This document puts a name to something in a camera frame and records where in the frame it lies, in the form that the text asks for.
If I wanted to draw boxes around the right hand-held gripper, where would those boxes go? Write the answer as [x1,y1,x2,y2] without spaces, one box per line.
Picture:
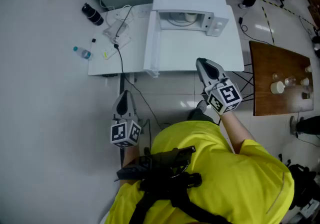
[195,57,244,115]

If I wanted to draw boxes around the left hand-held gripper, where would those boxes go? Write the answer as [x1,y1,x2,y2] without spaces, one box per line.
[110,90,143,149]

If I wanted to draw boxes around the white cup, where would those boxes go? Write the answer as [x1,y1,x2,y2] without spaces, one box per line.
[184,12,199,23]

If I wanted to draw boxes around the person's left forearm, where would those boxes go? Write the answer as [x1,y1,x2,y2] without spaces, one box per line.
[121,146,141,169]

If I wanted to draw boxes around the person's right forearm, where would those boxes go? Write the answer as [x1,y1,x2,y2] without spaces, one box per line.
[219,111,256,154]

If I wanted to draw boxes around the glass microwave turntable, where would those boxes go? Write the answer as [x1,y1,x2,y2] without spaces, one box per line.
[166,12,199,27]

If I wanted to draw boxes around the white table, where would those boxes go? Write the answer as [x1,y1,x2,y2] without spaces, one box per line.
[87,3,245,77]

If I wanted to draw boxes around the person's leg and shoe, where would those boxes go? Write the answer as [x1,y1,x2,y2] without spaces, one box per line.
[186,100,216,124]
[289,115,320,137]

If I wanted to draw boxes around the brown wooden table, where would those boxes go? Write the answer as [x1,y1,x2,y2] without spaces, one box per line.
[248,40,315,117]

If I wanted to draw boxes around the clear plastic water bottle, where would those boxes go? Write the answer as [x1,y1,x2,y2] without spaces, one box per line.
[72,46,93,61]

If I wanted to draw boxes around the white mug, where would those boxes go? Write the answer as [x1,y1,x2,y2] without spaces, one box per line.
[270,81,286,95]

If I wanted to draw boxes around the clear plastic bag with adapter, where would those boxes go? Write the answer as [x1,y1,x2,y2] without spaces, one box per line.
[102,19,130,42]

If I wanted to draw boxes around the black chest harness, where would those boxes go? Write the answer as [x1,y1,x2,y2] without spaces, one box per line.
[114,145,235,224]

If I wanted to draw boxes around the black drink bottle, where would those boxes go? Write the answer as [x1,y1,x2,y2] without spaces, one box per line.
[81,2,105,26]

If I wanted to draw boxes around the person's yellow shirt torso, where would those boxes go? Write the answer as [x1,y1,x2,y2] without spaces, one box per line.
[104,120,296,224]

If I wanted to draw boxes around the white floor power strip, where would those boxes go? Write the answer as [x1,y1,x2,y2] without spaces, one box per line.
[299,198,320,220]

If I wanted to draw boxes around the black power cable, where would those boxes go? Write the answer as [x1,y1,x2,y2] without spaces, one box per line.
[113,5,171,154]

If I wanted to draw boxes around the black floor cable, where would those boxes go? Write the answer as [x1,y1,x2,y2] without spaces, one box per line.
[237,16,273,45]

